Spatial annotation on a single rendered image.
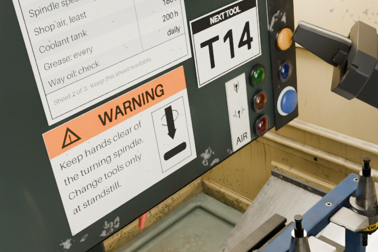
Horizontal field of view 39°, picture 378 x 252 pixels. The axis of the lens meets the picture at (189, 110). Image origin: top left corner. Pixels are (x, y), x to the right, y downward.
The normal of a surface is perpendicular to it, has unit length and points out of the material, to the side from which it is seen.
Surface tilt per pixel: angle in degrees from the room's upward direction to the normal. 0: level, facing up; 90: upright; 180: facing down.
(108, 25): 90
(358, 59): 52
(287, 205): 24
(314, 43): 90
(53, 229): 90
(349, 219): 0
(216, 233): 0
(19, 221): 90
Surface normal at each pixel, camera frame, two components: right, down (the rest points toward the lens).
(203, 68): 0.68, 0.25
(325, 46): -0.28, 0.47
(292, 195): -0.41, -0.64
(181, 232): -0.13, -0.88
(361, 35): 0.36, -0.75
